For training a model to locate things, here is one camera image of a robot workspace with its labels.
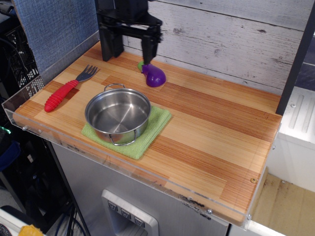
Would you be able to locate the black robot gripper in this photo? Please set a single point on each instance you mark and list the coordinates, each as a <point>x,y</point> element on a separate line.
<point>129,18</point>

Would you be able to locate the purple toy eggplant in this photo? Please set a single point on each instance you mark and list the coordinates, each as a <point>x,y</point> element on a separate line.
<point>154,76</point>

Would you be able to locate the blue fabric panel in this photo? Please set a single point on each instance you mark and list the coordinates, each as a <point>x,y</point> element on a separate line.
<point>58,31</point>

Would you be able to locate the green folded cloth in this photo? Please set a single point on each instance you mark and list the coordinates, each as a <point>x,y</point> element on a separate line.
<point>157,121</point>

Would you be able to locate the black plastic crate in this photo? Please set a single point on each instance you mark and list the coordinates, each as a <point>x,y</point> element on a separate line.
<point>20,59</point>

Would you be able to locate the clear acrylic table guard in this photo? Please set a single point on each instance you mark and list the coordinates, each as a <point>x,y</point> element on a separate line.
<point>211,155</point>

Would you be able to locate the stainless steel cabinet with dispenser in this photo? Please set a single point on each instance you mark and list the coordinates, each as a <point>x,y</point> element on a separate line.
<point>87,179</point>

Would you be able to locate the white appliance top right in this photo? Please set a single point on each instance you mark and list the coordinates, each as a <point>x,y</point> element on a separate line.
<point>292,156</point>

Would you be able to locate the yellow object bottom left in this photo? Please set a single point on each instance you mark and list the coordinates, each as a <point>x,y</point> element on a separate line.
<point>30,230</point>

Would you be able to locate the black vertical post left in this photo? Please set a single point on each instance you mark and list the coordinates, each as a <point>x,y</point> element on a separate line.
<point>107,53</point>

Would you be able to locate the black vertical post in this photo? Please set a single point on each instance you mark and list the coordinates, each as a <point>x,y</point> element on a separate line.
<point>107,53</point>
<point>297,63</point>

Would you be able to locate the silver metal bowl with handles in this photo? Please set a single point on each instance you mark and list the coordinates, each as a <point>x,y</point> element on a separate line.
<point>118,115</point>

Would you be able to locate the red handled grey fork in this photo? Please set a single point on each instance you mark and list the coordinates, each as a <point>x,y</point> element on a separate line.
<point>58,96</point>

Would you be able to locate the black vertical post right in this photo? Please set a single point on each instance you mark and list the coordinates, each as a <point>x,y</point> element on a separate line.
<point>297,63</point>

